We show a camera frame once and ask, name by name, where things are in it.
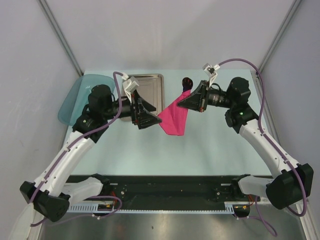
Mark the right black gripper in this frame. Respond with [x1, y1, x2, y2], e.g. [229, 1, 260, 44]
[177, 80, 234, 113]

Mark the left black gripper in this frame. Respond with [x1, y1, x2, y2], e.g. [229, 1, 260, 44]
[102, 89, 162, 129]

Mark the pink paper napkin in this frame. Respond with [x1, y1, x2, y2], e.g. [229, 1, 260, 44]
[158, 89, 191, 136]

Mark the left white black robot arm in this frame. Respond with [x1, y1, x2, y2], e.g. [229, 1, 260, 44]
[20, 84, 162, 222]

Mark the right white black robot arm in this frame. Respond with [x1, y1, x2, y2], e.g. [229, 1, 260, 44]
[177, 77, 314, 210]

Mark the steel tray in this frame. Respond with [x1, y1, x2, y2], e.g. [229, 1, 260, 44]
[117, 73, 164, 122]

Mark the teal plastic container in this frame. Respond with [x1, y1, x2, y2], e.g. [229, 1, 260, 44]
[58, 74, 116, 126]

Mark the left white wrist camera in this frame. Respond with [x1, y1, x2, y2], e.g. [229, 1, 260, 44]
[122, 75, 140, 94]

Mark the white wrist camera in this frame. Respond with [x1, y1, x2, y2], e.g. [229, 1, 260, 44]
[122, 75, 140, 94]
[202, 63, 220, 86]

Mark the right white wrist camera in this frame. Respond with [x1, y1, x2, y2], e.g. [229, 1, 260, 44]
[202, 63, 220, 86]

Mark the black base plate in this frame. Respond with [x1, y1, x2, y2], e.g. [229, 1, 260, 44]
[64, 174, 276, 211]

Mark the white cable duct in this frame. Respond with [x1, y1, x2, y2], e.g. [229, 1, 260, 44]
[67, 201, 235, 215]

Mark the left aluminium corner post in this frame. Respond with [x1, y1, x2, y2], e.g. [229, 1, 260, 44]
[36, 0, 84, 76]

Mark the aluminium corner post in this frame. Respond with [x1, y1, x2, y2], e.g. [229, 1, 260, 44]
[258, 0, 304, 73]
[36, 0, 84, 76]

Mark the right aluminium corner post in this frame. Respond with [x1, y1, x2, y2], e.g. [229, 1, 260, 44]
[258, 0, 304, 73]

